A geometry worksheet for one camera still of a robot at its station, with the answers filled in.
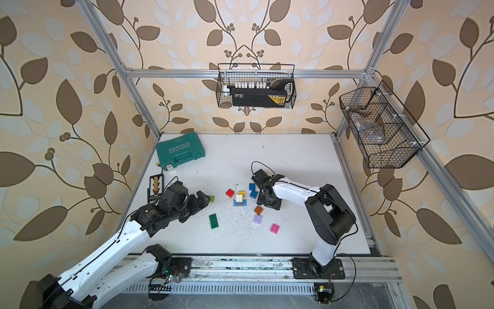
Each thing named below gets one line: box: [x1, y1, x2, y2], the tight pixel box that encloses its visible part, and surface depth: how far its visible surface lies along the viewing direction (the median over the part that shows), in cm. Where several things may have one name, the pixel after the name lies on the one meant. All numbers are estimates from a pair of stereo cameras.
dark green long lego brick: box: [208, 213, 220, 230], surface depth 88 cm
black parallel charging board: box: [147, 173, 165, 205], surface depth 98 cm
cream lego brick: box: [235, 194, 244, 203], surface depth 88 cm
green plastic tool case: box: [156, 131, 206, 172], surface depth 110 cm
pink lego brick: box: [270, 223, 280, 235], surface depth 85 cm
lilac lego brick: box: [252, 214, 263, 224], surface depth 88 cm
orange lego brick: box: [254, 205, 264, 216], surface depth 90 cm
